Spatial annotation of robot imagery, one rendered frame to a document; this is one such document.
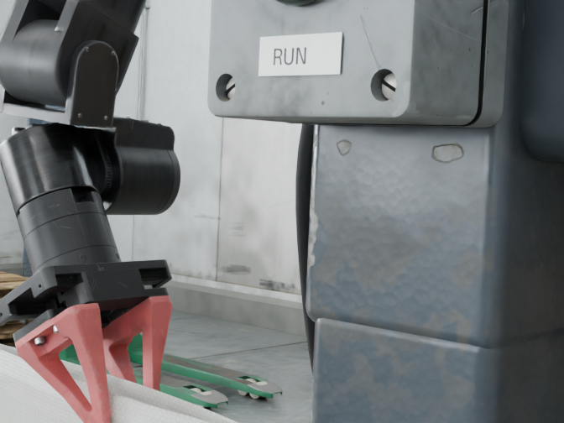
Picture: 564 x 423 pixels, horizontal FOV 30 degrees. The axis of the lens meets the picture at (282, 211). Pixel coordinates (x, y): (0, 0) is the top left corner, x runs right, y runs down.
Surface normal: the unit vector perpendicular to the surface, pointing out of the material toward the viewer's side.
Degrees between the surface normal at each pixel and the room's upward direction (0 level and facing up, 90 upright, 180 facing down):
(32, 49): 76
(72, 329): 108
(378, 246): 90
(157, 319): 81
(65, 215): 65
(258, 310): 90
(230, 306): 90
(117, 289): 60
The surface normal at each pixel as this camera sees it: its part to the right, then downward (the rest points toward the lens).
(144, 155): 0.69, -0.45
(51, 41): -0.52, -0.42
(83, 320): 0.75, -0.08
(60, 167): 0.31, -0.39
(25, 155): -0.29, -0.18
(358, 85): -0.68, 0.00
